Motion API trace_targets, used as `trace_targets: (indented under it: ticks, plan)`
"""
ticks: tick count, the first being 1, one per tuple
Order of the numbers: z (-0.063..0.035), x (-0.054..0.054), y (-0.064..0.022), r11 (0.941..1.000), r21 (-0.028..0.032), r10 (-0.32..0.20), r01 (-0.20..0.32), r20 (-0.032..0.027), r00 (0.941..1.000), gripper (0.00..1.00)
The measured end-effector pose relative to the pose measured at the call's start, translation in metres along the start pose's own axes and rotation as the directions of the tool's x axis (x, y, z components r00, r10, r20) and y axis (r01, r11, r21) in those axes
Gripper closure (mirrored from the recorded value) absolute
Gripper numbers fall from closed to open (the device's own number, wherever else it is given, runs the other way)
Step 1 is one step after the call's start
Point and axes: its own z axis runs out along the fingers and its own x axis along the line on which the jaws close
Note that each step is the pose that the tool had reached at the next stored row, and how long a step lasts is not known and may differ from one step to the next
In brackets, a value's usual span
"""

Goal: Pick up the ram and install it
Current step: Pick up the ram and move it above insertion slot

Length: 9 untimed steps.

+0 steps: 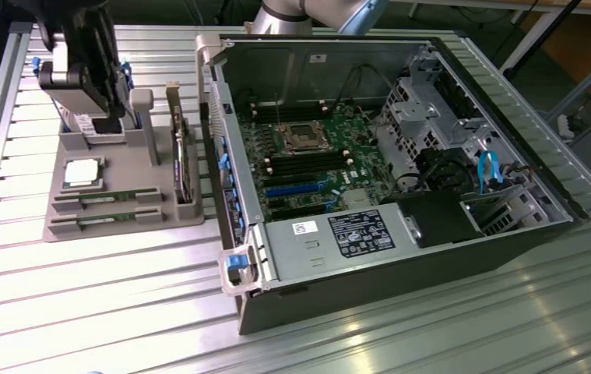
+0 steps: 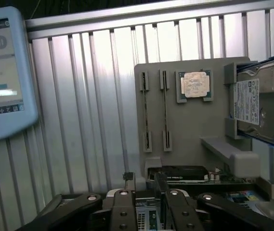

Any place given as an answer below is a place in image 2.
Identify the black graphics card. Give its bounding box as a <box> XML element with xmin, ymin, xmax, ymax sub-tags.
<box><xmin>150</xmin><ymin>165</ymin><xmax>209</xmax><ymax>182</ymax></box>

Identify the open PC case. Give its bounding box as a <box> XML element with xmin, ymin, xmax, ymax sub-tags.
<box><xmin>135</xmin><ymin>166</ymin><xmax>274</xmax><ymax>231</ymax></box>

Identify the silver hard disk drive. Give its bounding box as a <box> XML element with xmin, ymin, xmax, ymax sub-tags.
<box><xmin>230</xmin><ymin>56</ymin><xmax>274</xmax><ymax>147</ymax></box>

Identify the CPU with silver lid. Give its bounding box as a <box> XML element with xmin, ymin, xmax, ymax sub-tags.
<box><xmin>177</xmin><ymin>70</ymin><xmax>211</xmax><ymax>102</ymax></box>

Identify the grey parts rack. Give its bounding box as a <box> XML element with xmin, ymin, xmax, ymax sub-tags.
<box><xmin>134</xmin><ymin>56</ymin><xmax>260</xmax><ymax>189</ymax></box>

